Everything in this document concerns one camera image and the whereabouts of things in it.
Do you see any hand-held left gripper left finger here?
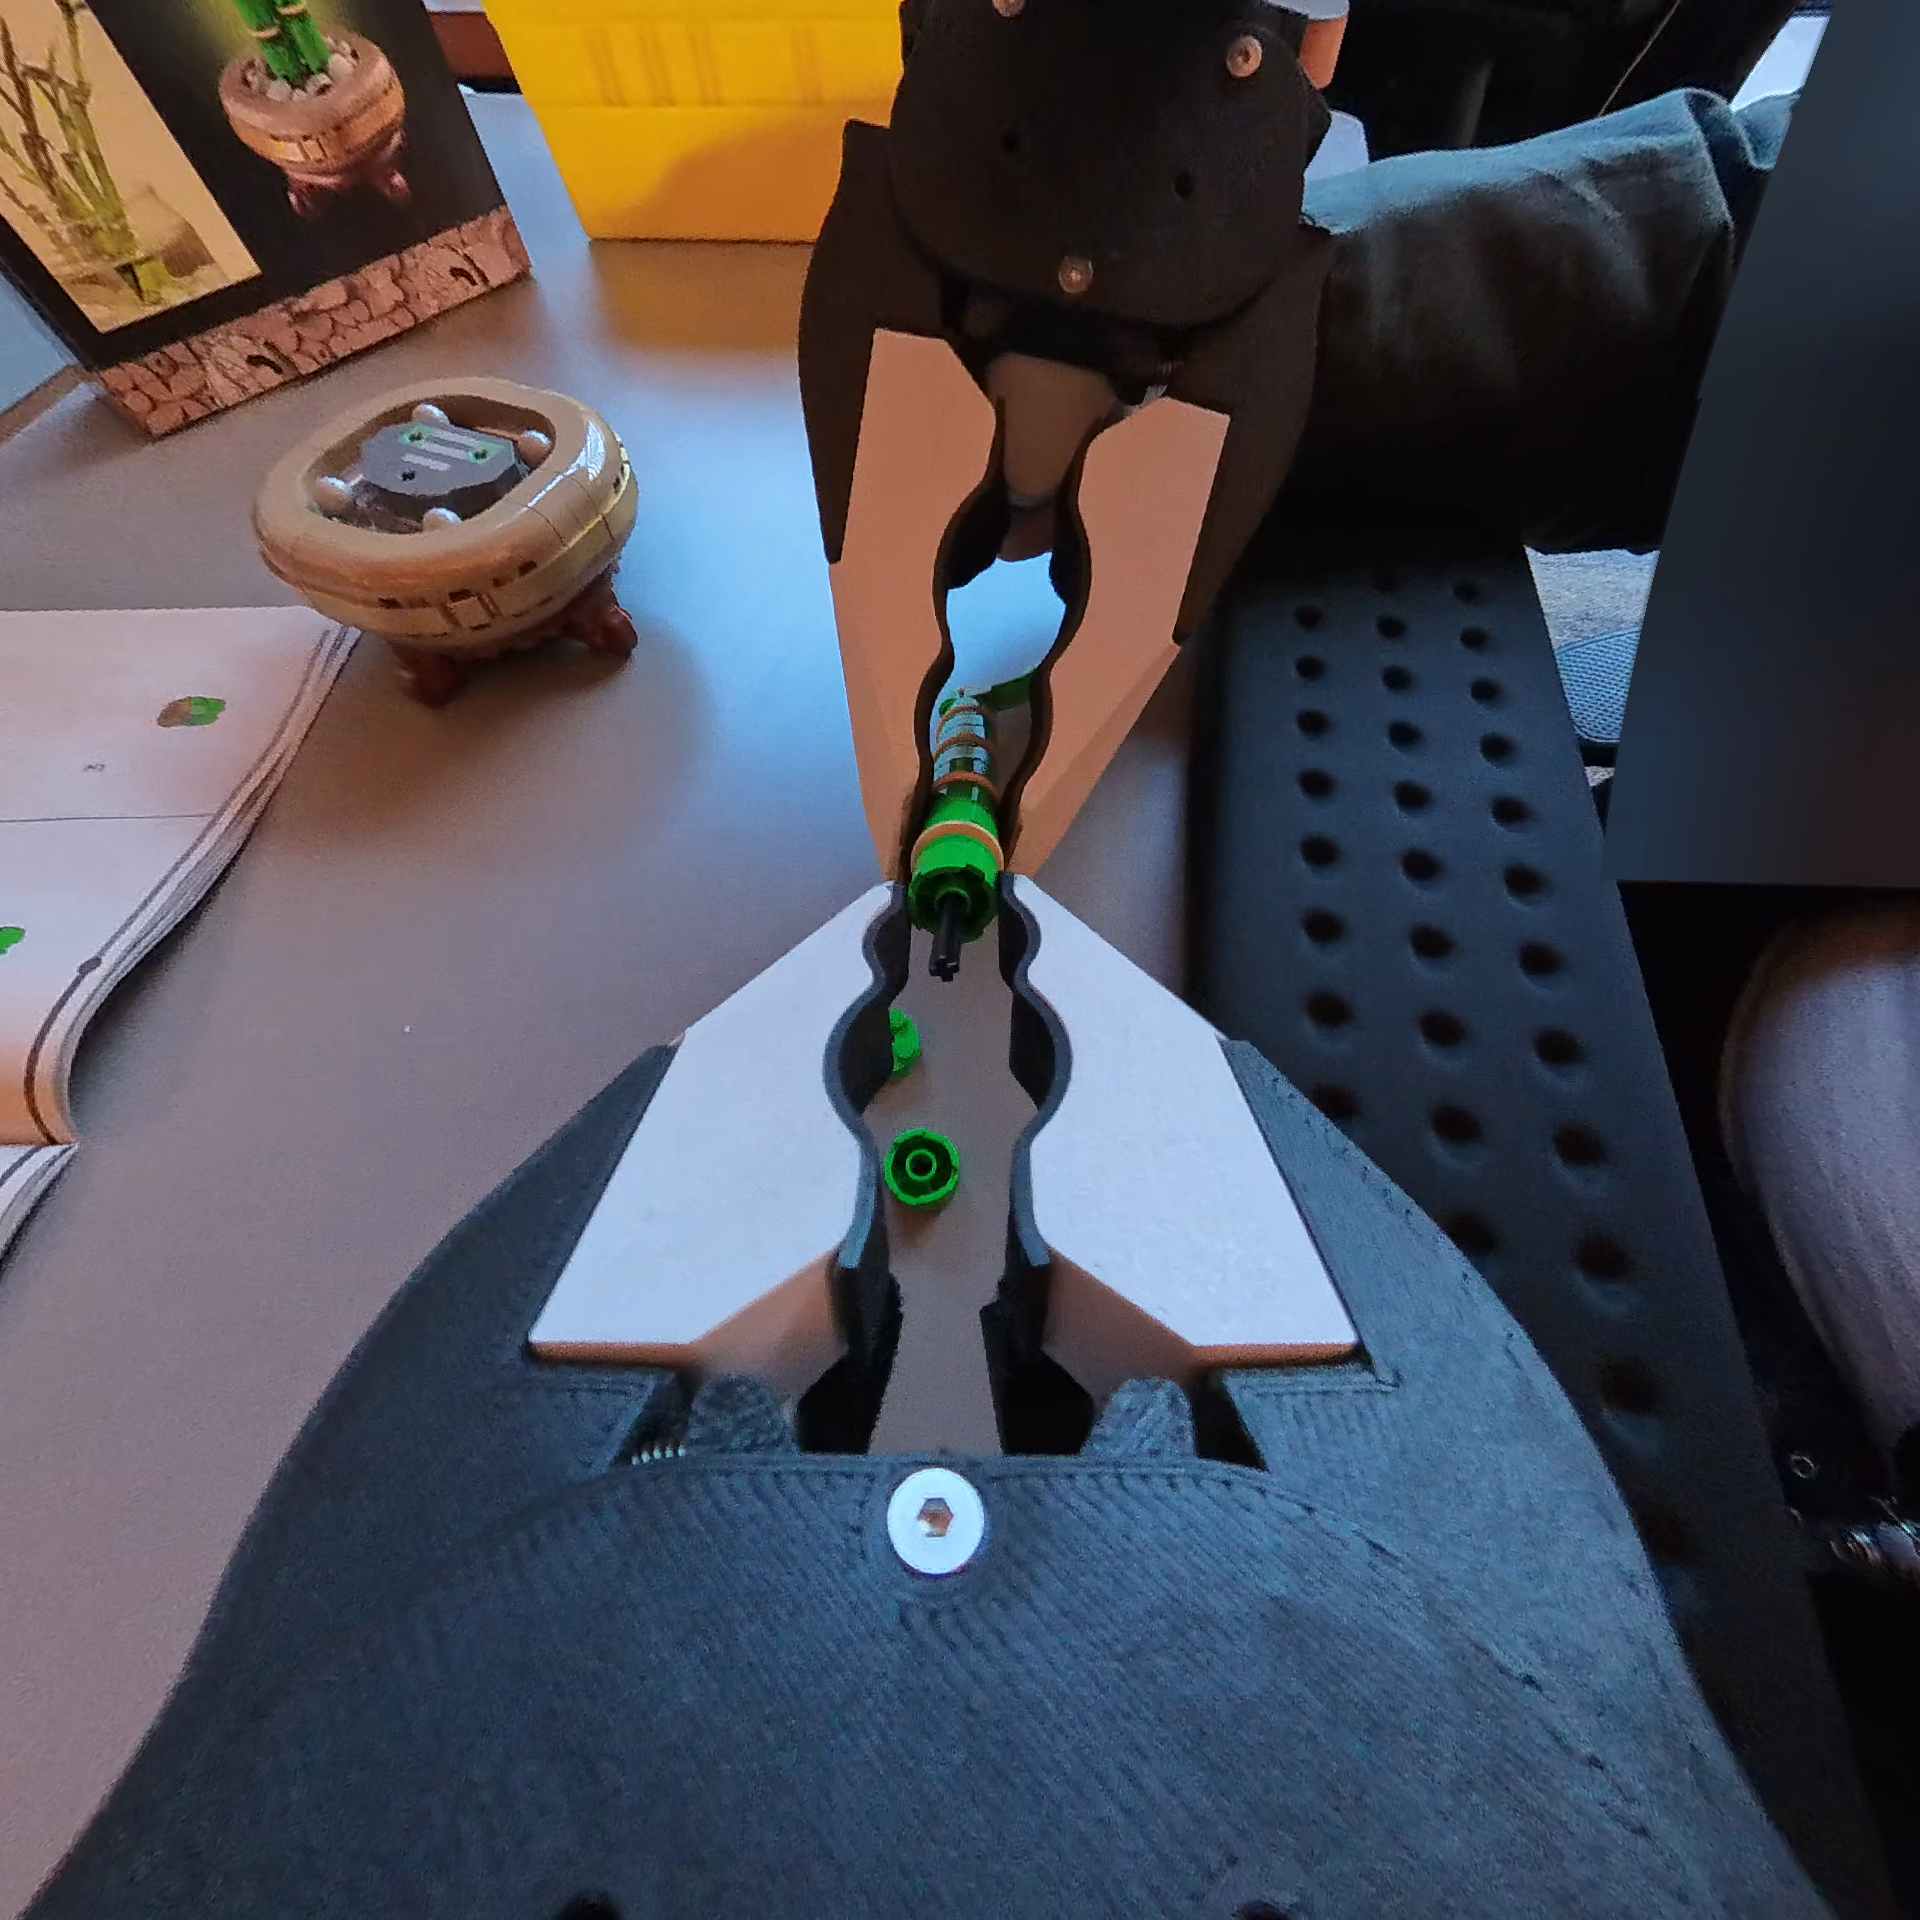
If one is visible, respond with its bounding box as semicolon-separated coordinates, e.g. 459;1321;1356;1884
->
528;882;916;1454

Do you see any green brick bamboo stalk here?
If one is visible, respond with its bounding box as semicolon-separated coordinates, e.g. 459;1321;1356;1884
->
903;678;1041;988

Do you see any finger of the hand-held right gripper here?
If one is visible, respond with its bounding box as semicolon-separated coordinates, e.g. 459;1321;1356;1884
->
825;326;1008;881
1001;394;1234;876

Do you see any black studded mat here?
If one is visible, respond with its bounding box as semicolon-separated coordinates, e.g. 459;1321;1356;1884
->
1191;525;1802;1577

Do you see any grey desk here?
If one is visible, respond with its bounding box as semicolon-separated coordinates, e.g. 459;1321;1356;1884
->
0;90;1203;1907

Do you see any brown round brick base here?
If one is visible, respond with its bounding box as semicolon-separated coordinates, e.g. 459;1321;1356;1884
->
252;376;645;707

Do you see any black toy brick set box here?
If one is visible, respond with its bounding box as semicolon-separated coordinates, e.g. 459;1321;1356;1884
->
0;0;538;441

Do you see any person's right forearm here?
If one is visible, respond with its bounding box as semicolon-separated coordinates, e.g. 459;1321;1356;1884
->
1297;86;1796;552

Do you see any yellow plastic bin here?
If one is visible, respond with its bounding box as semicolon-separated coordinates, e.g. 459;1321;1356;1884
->
481;0;905;244

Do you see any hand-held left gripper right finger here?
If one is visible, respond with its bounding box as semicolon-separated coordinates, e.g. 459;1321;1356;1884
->
991;874;1365;1454

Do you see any open instruction booklet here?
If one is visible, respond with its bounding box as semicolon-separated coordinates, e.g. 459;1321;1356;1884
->
0;608;364;1257

